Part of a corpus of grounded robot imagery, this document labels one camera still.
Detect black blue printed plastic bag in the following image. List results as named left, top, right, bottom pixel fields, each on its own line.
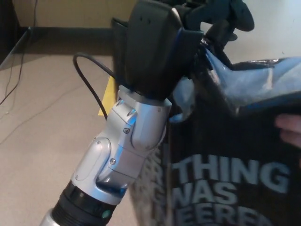
left=130, top=41, right=301, bottom=226

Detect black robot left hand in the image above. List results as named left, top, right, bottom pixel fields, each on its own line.
left=111, top=0, right=256, bottom=101

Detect thin grey floor cable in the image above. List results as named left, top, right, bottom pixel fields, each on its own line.
left=0, top=81, right=79, bottom=147

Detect black robot wrist cable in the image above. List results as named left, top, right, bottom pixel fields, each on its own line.
left=72, top=52, right=119, bottom=121

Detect person's hand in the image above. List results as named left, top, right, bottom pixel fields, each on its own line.
left=274, top=113, right=301, bottom=149

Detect yellow paper sheet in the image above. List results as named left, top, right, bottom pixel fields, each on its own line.
left=97, top=76, right=119, bottom=117

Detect black power cable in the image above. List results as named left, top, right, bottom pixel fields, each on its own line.
left=0, top=0, right=39, bottom=106

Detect wooden desk back panel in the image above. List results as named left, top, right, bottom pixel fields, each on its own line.
left=13, top=0, right=140, bottom=28

